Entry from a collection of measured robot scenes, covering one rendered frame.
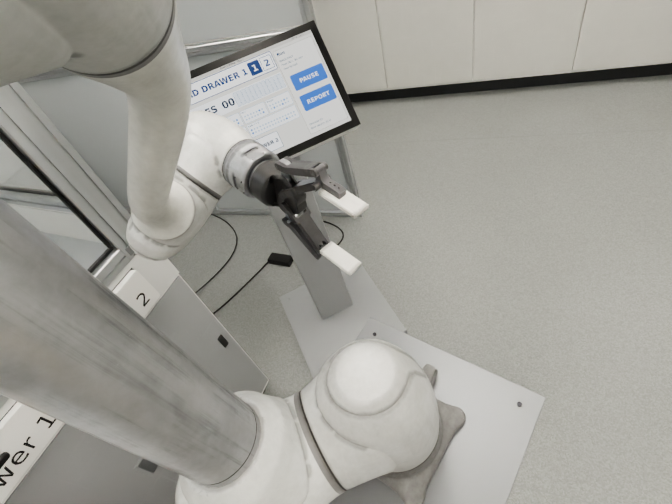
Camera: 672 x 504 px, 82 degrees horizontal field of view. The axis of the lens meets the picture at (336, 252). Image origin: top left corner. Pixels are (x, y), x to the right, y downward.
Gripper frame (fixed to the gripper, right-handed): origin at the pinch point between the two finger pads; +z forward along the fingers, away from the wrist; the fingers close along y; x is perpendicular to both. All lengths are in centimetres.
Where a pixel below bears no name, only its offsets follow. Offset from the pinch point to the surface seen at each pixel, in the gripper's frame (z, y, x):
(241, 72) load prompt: -65, -8, 29
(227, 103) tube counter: -63, -13, 22
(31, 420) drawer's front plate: -36, -39, -55
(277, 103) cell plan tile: -54, -14, 32
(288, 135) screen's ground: -48, -20, 29
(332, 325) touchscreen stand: -32, -115, 32
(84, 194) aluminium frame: -58, -14, -21
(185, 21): -145, -26, 60
